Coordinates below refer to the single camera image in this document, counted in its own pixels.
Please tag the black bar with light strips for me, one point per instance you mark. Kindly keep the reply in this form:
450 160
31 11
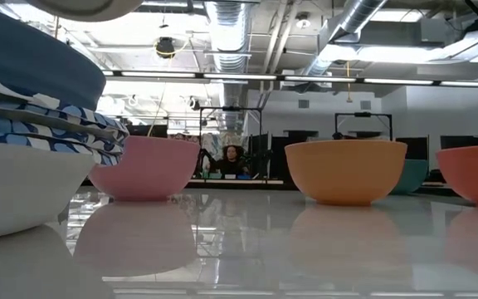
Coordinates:
239 76

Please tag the teal plastic bowl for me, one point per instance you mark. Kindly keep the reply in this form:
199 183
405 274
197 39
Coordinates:
414 176

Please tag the round ceiling fixture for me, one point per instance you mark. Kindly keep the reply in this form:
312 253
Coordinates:
303 21

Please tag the orange plastic bowl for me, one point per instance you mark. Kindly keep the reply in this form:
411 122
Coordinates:
347 170

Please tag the blue plastic bowl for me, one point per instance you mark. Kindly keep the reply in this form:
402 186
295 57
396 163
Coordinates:
35 58

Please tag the pink plastic bowl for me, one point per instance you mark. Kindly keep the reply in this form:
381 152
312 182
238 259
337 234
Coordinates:
156 170

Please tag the coral plastic bowl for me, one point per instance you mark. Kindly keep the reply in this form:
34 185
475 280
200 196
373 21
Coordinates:
475 174

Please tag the square wall vent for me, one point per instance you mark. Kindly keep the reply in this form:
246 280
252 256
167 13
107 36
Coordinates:
303 103
365 104

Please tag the black station frame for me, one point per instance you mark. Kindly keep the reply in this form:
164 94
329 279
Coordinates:
363 114
230 108

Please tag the rectangular grey ceiling duct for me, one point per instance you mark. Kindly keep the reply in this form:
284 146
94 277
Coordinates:
388 33

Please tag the black ceiling dome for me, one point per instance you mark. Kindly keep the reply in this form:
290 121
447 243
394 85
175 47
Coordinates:
165 46

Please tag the seated person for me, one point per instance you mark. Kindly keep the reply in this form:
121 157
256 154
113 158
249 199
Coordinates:
230 162

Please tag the slanted silver ceiling duct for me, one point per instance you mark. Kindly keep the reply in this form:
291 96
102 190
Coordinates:
355 16

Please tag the black partition panel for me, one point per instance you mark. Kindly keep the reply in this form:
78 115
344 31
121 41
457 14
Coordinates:
280 153

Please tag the round silver ceiling duct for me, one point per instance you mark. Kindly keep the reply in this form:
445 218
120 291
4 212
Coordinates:
228 33

